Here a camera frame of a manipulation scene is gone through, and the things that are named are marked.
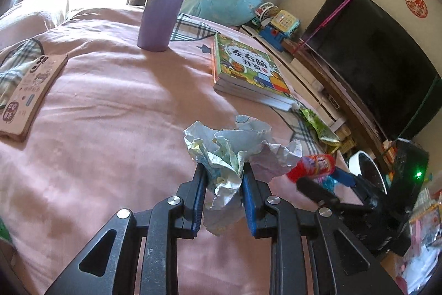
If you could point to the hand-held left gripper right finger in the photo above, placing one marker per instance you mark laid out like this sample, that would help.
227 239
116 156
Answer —
249 208

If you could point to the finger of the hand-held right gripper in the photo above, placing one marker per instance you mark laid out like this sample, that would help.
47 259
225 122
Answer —
312 190
348 178

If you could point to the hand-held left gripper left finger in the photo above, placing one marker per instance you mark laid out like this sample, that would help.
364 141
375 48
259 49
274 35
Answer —
199 201

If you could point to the white trash can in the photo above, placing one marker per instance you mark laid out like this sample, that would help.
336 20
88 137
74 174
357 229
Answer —
359 163

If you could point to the red printed snack wrapper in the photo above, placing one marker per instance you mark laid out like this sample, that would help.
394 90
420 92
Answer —
314 166

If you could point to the paper ball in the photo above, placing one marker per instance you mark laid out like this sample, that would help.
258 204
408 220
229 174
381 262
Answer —
224 150

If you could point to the green snack wrapper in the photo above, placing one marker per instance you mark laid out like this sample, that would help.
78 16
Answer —
319 129

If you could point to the white TV cabinet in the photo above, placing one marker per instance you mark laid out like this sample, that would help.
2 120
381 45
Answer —
310 77

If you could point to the pink blanket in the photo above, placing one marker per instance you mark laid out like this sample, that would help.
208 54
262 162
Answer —
103 143

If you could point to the black television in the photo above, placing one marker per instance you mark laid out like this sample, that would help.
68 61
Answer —
373 56

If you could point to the stack of children's books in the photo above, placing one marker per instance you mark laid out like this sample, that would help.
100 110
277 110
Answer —
248 67

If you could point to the blue toy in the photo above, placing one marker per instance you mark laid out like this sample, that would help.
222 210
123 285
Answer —
272 38

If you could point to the pink stick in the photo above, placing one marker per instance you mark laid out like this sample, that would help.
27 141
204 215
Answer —
331 13

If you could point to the small white fan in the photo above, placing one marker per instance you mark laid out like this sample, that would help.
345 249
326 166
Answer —
266 11

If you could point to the round red paper cutting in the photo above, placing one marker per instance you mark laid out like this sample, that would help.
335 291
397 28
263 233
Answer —
416 4

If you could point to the grey pillow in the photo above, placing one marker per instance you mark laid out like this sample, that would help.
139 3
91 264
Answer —
34 6

